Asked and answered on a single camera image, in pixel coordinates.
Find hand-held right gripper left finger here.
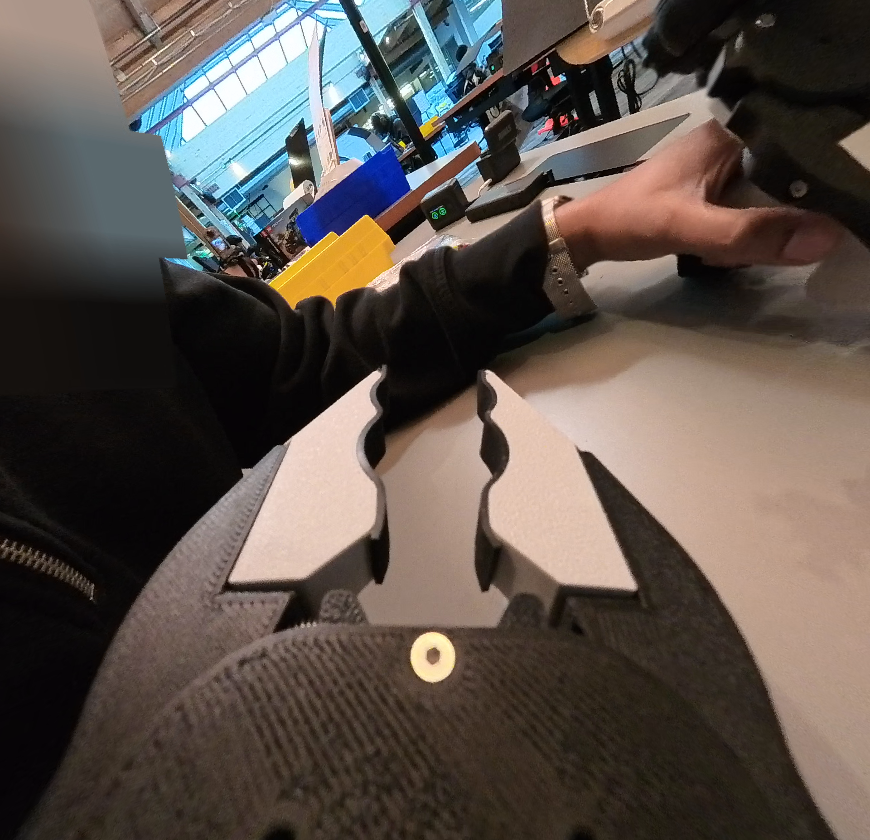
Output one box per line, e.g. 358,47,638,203
227,366,392,606

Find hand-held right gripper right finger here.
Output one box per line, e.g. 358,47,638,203
474,369,640,613

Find yellow storage bin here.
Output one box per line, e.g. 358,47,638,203
268,214,396,311

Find clear bag of bricks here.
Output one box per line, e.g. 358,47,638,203
377,235,473,290

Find person's left forearm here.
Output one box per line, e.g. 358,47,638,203
159,204,572,460

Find person's left hand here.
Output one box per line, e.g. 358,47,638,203
554,118,847,270

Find person's black clothing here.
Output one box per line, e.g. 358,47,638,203
0,258,300,837

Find silver mesh wristwatch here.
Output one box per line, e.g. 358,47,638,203
539,195,599,319

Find dark grey screen panel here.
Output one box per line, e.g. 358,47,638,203
499,0,681,66

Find black device box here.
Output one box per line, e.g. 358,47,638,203
476,106,523,185

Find black power bank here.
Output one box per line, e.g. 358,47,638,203
465,172,553,223

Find blue storage bin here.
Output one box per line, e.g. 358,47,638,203
295,150,412,249

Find black charger cube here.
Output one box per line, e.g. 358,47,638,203
419,179,470,232

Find grey table with brown edge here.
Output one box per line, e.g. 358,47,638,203
370,140,482,232

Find white curved board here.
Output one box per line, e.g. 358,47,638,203
304,20,338,181

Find black steel column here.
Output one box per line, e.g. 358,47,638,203
319,0,439,164

